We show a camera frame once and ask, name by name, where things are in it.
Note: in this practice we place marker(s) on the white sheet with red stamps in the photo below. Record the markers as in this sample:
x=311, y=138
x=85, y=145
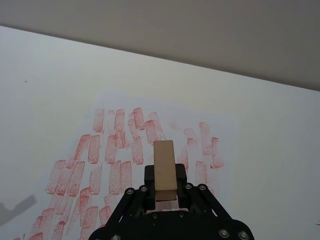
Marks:
x=62, y=100

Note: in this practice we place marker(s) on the pale wooden stamp block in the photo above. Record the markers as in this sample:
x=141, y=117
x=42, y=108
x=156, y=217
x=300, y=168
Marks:
x=163, y=167

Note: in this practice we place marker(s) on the grey tape strip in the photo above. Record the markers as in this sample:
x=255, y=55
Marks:
x=18, y=207

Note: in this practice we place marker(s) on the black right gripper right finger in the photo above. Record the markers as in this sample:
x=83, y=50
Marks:
x=181, y=186

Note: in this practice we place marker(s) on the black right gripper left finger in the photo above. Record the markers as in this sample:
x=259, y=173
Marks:
x=149, y=185

